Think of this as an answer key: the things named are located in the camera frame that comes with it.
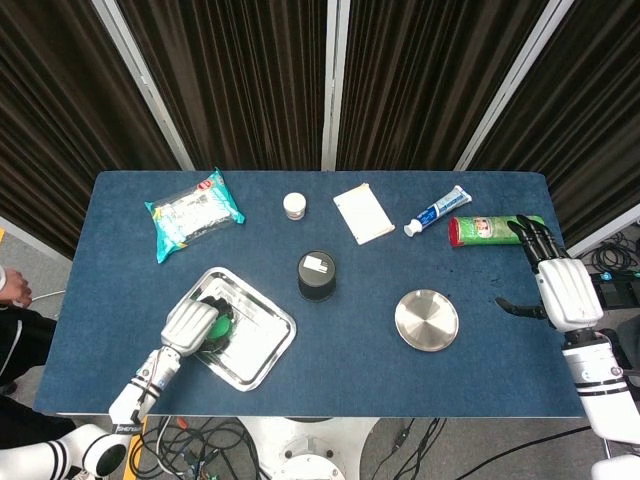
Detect bystander bare hand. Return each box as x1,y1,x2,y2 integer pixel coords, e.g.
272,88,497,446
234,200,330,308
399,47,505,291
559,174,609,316
0,266,34,307

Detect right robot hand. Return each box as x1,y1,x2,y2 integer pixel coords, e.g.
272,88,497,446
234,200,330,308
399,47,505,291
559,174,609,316
494,214,605,332

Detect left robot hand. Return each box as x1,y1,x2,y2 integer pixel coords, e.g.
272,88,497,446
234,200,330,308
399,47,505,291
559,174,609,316
159,295,236,357

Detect green round object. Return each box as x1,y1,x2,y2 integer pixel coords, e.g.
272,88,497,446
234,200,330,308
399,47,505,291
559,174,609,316
207,318,232,345

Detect black cylindrical container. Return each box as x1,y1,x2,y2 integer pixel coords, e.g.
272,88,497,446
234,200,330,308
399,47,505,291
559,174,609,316
296,249,338,303

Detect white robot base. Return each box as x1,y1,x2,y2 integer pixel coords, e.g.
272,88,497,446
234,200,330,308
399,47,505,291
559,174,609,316
237,416,381,480

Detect black power strip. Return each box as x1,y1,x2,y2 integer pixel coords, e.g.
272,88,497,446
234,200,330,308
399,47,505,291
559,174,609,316
589,269,640,309

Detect black trousers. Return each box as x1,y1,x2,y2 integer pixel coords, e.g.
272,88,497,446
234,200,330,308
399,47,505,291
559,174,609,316
0,299,76,451

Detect square steel tray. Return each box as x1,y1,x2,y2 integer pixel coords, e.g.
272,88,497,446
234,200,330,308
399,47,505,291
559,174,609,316
166,265,298,393

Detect green chips can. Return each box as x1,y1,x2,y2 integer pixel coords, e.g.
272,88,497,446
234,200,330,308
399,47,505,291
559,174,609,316
447,215,547,249

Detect teal wet wipes pack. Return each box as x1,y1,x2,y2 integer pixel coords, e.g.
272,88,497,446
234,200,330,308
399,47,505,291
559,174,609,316
144,167,246,265

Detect round steel plate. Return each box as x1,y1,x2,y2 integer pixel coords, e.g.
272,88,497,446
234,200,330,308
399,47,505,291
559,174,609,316
394,289,460,353

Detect blue white toothpaste tube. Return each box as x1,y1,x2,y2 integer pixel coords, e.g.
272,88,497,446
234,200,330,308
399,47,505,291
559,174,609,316
403,184,473,238

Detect small white jar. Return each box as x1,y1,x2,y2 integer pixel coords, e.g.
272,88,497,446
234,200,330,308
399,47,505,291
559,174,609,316
282,192,308,222

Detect dark brown curtain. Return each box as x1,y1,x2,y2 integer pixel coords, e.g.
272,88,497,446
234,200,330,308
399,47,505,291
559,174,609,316
337,0,549,171
117,0,331,171
0,0,182,259
469,0,640,249

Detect blue table cloth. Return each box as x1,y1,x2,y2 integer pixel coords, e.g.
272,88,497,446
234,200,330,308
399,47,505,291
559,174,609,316
32,170,596,419

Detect flat white box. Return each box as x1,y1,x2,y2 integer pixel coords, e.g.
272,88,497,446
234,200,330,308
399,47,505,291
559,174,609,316
332,182,396,246

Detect thin white cable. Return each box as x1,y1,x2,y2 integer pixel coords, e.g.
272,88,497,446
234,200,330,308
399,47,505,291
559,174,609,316
27,288,67,304

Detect coiled black cables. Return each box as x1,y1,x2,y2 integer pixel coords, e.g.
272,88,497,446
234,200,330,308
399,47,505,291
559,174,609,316
574,232,640,274

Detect white partition post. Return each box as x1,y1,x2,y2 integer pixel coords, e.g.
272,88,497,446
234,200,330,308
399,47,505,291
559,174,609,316
92,0,195,172
0,214,74,264
567,203,640,261
453,0,576,172
321,0,351,172

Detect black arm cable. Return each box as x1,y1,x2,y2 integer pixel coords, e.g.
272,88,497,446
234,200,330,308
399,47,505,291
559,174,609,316
128,382,154,424

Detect black floor cable tangle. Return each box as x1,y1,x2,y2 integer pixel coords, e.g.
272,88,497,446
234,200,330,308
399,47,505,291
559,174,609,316
130,417,261,480

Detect black cable with switch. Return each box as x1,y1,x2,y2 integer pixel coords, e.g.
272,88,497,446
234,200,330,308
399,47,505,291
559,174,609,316
387,417,447,480

